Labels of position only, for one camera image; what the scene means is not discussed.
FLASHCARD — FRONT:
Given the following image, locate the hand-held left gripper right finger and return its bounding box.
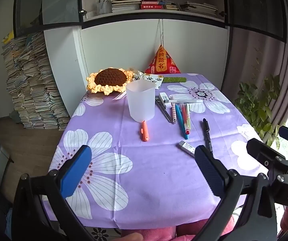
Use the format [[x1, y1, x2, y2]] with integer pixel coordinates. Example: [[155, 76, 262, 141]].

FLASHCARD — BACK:
[[191, 145, 278, 241]]

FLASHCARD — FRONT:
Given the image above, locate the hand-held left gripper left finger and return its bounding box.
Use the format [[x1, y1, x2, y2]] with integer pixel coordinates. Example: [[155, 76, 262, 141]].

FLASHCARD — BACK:
[[12, 145, 94, 241]]

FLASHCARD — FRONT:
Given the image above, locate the grey sleeved eraser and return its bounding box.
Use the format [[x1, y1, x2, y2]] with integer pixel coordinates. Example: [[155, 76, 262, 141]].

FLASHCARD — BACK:
[[179, 141, 196, 158]]

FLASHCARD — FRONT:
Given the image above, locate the black marker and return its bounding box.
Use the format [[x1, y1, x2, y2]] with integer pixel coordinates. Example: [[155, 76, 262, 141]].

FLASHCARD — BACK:
[[202, 118, 213, 153]]

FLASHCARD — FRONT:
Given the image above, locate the blue pen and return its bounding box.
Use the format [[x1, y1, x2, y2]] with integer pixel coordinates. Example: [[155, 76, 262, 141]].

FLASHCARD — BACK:
[[175, 103, 189, 140]]

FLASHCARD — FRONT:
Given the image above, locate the light green pen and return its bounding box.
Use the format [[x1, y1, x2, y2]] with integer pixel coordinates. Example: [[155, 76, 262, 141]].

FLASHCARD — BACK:
[[185, 103, 192, 135]]

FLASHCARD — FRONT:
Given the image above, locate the orange pen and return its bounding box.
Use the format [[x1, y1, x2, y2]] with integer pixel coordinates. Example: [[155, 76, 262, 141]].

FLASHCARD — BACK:
[[180, 102, 187, 125]]

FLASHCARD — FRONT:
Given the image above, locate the white clear pen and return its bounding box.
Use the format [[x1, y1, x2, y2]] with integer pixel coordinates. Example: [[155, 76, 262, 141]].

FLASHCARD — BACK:
[[162, 99, 204, 104]]

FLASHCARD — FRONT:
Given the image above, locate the dark grey pen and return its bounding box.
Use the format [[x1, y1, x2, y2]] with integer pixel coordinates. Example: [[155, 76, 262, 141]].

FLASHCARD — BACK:
[[155, 98, 172, 123]]

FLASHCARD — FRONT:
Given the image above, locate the translucent plastic cup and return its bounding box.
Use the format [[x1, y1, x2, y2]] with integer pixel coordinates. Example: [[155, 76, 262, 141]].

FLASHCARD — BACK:
[[125, 80, 156, 123]]

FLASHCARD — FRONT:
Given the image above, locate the green potted plant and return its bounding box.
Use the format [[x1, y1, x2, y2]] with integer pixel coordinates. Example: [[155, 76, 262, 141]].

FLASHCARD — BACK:
[[234, 74, 288, 148]]

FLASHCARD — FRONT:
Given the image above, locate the pink clothing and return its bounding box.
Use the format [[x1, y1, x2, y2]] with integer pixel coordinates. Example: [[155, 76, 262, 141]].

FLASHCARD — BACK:
[[91, 216, 237, 241]]

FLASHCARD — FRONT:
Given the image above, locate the purple floral tablecloth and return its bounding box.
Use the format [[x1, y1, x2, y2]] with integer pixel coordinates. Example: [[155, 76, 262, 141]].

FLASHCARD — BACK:
[[42, 73, 272, 230]]

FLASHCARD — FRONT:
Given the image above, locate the striped curtain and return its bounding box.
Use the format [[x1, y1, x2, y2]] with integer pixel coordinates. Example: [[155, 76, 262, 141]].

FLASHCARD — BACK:
[[229, 0, 288, 141]]

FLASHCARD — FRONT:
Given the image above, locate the tall pile of papers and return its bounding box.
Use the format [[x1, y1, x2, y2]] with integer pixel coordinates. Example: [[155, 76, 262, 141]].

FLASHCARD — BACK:
[[2, 31, 70, 131]]

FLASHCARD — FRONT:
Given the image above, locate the crochet sunflower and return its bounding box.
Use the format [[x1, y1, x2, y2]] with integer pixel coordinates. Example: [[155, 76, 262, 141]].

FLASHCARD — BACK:
[[86, 67, 136, 96]]

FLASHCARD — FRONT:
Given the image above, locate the green ruler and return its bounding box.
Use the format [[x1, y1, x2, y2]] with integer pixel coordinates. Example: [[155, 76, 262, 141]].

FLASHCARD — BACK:
[[162, 77, 186, 84]]

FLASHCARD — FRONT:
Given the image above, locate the sunflower print card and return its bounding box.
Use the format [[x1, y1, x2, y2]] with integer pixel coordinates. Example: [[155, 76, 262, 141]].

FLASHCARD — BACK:
[[143, 73, 165, 89]]

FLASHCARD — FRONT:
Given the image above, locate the red pyramid pouch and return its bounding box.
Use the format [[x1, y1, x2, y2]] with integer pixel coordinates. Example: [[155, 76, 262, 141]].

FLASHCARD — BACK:
[[144, 44, 181, 74]]

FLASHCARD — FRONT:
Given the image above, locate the dark cabinet door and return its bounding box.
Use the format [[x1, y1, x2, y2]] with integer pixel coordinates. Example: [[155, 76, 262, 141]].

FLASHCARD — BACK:
[[224, 0, 288, 43]]

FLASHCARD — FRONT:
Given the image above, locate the yellow paper item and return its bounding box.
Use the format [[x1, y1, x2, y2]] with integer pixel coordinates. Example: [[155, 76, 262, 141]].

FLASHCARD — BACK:
[[2, 30, 14, 44]]

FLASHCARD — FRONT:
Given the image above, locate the stack of worn booklets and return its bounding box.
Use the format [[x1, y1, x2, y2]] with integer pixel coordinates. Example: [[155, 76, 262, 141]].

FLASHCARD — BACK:
[[179, 1, 219, 18]]

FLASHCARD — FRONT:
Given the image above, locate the clear pen holder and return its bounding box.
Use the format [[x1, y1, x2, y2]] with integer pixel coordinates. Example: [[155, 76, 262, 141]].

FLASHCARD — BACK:
[[96, 0, 112, 15]]

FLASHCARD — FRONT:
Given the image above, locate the white bookshelf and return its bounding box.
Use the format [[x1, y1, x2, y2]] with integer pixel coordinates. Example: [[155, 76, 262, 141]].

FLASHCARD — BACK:
[[80, 0, 226, 29]]

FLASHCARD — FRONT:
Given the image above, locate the glass cabinet door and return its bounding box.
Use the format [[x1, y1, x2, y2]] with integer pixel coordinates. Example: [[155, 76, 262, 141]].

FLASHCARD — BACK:
[[13, 0, 83, 38]]

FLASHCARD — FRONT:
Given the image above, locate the stack of white booklets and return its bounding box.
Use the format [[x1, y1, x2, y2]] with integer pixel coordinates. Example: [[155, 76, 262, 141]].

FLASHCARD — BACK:
[[111, 0, 142, 13]]

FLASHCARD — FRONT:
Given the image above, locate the stack of red books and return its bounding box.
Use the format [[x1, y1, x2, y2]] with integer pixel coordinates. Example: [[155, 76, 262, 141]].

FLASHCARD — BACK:
[[141, 0, 179, 10]]

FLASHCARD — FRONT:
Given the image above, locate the thin hanging string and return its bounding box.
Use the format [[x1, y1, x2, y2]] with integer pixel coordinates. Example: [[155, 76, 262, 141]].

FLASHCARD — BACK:
[[156, 19, 164, 46]]

